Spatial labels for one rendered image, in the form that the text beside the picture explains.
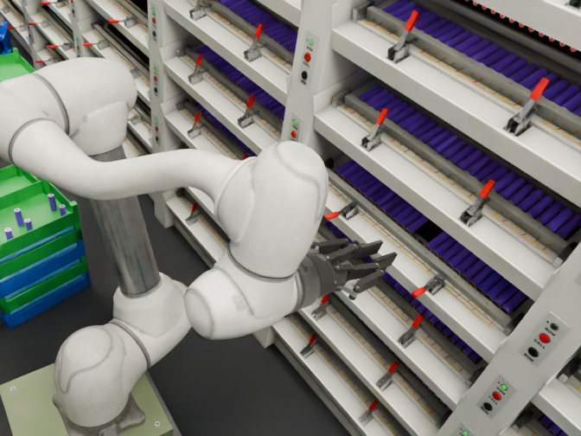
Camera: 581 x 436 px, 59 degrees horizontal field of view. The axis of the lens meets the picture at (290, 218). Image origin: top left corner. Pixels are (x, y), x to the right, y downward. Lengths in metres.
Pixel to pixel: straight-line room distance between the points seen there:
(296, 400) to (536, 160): 1.18
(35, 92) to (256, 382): 1.16
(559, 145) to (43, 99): 0.87
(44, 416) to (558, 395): 1.17
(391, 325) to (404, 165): 0.42
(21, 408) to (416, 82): 1.21
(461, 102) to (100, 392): 0.96
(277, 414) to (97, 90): 1.14
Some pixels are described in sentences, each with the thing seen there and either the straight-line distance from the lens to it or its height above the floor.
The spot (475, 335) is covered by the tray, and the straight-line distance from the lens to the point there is 1.12.
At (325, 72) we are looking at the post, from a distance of 1.16.
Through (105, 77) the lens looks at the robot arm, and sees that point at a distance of 1.10.
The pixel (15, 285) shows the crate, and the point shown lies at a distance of 1.86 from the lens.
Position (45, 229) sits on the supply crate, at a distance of 1.77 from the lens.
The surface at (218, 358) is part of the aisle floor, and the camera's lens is 1.84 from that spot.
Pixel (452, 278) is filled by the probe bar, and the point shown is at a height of 0.79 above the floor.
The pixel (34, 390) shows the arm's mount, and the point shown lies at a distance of 1.55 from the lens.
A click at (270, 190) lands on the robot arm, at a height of 1.17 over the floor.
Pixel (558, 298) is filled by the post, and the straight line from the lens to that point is 0.97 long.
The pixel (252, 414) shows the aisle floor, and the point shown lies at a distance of 1.75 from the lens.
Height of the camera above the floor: 1.56
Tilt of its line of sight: 42 degrees down
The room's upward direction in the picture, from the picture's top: 12 degrees clockwise
